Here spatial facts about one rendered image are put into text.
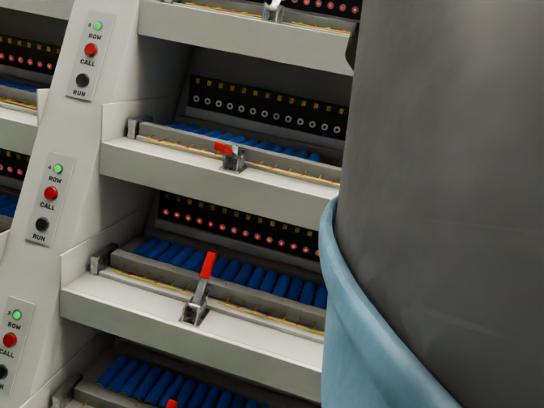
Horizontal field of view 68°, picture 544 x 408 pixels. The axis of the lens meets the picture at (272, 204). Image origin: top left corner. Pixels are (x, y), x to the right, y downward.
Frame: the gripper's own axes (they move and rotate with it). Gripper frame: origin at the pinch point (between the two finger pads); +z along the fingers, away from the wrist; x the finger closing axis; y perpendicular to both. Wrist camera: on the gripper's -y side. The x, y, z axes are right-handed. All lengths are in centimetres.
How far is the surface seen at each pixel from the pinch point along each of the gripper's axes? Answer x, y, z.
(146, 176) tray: 27.8, -12.9, 13.5
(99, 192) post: 34.8, -16.8, 15.4
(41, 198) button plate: 40.7, -19.4, 12.0
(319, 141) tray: 7.7, -0.6, 29.1
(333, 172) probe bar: 4.0, -6.3, 16.8
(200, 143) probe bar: 22.9, -6.7, 17.1
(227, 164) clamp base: 17.5, -8.8, 14.5
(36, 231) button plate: 40.2, -23.8, 11.8
